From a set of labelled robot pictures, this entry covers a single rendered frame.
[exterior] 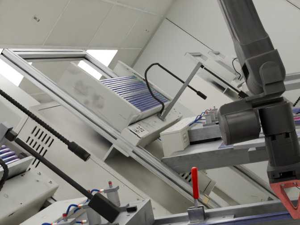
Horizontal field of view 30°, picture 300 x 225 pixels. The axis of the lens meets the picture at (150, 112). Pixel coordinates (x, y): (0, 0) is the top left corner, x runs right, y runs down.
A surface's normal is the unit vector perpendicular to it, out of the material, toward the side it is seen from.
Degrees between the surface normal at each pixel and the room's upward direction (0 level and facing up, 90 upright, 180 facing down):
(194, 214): 90
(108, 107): 90
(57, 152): 90
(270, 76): 91
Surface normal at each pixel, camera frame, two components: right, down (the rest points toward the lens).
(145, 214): 0.95, -0.18
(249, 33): -0.12, -0.35
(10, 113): -0.25, 0.11
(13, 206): 0.55, -0.81
